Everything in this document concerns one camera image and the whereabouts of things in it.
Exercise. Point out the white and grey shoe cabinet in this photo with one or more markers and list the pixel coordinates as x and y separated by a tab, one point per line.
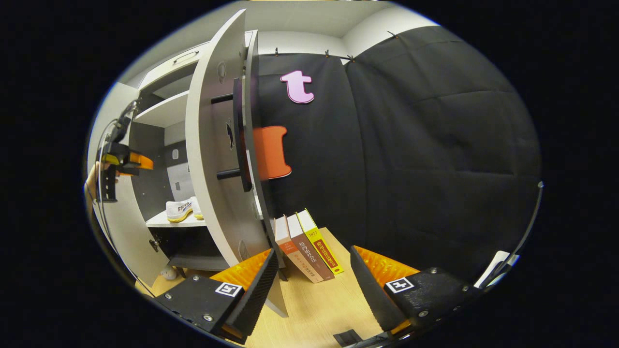
162	111

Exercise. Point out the small black bracket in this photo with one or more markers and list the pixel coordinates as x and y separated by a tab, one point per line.
348	337

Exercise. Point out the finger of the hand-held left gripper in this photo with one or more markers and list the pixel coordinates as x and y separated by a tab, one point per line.
141	162

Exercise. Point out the white cabinet door black cat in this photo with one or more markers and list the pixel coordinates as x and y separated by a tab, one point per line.
208	203

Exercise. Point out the row of black cloth clips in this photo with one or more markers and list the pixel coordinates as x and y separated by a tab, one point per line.
327	52

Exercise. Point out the white cabinet drawer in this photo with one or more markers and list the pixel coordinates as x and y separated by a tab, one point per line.
169	70

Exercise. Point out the white cabinet door camera sticker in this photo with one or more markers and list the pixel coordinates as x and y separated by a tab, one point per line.
125	227

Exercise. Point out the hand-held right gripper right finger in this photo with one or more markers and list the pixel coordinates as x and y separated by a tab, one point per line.
375	295

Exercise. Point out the brown book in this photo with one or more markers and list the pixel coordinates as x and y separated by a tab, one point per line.
307	253

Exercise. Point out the white flat panel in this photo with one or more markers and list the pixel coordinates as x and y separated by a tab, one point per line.
495	263

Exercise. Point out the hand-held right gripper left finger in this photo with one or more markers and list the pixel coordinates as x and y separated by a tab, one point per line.
254	295

